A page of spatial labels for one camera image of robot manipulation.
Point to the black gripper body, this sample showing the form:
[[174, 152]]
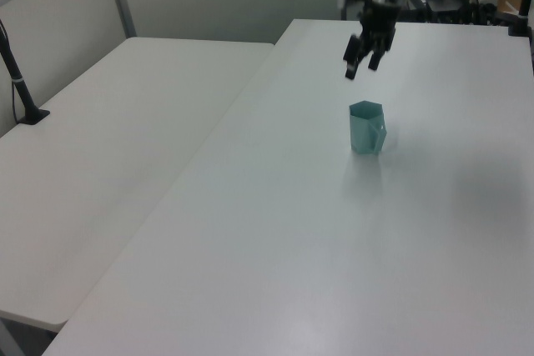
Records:
[[377, 18]]

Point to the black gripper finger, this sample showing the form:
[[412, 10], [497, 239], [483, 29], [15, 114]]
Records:
[[379, 53], [354, 53]]

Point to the white side table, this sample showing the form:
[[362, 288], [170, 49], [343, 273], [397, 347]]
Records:
[[104, 164]]

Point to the black camera stand pole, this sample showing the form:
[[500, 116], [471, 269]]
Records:
[[521, 22], [21, 89]]

